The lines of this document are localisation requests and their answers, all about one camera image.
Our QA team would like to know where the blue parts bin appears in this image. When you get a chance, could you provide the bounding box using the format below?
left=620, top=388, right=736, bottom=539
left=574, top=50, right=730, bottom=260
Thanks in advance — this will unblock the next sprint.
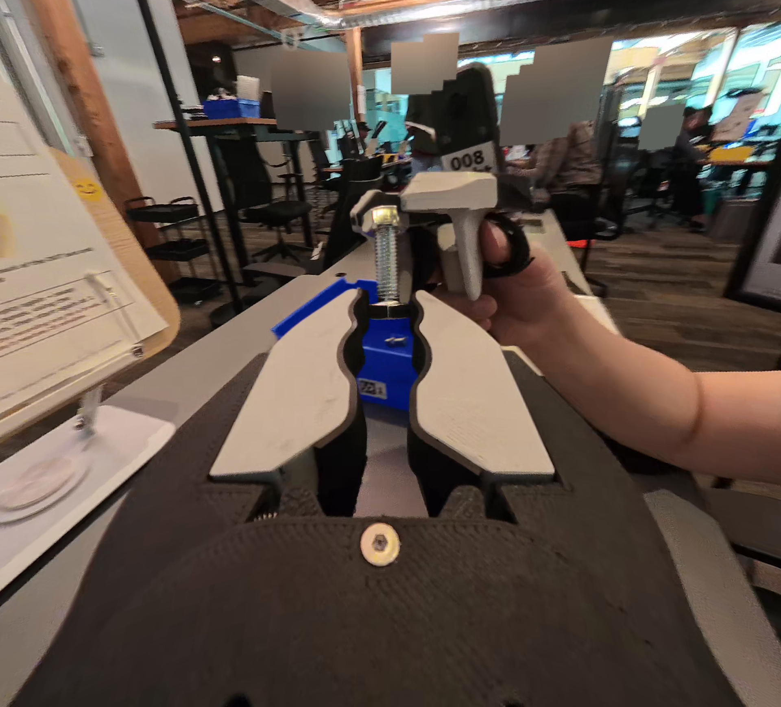
left=271, top=277, right=428, bottom=412

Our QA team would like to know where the steel hex nut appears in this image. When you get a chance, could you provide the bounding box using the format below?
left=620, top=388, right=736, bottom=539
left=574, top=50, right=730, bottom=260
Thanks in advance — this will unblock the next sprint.
left=360, top=205, right=404, bottom=235

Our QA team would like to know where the black framed panel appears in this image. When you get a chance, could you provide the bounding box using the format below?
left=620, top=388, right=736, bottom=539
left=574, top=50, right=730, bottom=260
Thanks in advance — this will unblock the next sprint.
left=723, top=167, right=781, bottom=312

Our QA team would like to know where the person's right forearm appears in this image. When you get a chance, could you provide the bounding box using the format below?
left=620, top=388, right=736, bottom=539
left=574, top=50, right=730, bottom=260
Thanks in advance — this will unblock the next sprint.
left=536, top=310, right=781, bottom=485

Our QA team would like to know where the white stand base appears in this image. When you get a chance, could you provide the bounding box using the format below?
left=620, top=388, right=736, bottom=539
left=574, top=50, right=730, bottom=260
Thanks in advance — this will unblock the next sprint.
left=0, top=405, right=177, bottom=589

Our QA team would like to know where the black slatted-back chair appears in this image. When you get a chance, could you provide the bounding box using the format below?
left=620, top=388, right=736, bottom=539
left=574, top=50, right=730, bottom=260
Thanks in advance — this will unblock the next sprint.
left=320, top=155, right=386, bottom=275

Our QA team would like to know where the instruction sheet on stand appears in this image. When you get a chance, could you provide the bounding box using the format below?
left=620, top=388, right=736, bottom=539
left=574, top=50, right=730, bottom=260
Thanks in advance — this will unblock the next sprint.
left=0, top=81, right=181, bottom=433

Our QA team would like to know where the wooden support post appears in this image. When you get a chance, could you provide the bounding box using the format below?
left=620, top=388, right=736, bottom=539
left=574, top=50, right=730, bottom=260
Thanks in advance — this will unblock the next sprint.
left=345, top=26, right=365, bottom=125
left=0, top=0, right=181, bottom=287

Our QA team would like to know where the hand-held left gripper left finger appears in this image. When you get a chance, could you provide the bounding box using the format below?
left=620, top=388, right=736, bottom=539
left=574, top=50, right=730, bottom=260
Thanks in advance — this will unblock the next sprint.
left=209, top=288, right=369, bottom=483

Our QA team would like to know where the steel hex bolt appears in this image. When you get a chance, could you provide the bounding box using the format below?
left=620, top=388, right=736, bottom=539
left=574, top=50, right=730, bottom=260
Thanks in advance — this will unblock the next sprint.
left=366, top=228, right=411, bottom=320

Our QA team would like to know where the black mesh office chair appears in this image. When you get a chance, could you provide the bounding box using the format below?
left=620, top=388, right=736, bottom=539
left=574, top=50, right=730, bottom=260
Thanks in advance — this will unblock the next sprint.
left=586, top=85, right=641, bottom=293

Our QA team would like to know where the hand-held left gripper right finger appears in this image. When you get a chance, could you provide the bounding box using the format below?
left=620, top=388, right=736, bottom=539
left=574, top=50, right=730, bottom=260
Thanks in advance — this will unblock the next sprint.
left=406, top=290, right=557, bottom=486

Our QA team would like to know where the blue storage box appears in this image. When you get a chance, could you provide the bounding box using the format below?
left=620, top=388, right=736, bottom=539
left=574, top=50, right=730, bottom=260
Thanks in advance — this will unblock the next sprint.
left=203, top=98, right=262, bottom=121

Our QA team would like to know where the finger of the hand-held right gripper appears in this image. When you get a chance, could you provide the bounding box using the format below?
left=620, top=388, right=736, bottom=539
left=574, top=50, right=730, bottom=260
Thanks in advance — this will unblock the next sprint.
left=349, top=188, right=405, bottom=233
left=399, top=172, right=501, bottom=215

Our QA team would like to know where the wood-top standing desk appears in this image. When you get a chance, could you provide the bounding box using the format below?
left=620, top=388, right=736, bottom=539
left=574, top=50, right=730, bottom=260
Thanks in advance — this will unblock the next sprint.
left=153, top=117, right=321, bottom=287

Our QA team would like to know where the person's right hand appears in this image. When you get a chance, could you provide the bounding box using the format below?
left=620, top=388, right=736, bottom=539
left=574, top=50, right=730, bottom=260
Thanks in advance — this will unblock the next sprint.
left=429, top=220, right=588, bottom=376

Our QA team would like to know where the black rolling cart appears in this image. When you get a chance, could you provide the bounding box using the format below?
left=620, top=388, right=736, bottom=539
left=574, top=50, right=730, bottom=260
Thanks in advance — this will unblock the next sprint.
left=125, top=196, right=222, bottom=305

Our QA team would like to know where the black floor lamp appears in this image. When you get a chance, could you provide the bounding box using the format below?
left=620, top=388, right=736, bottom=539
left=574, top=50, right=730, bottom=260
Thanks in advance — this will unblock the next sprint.
left=115, top=0, right=245, bottom=326

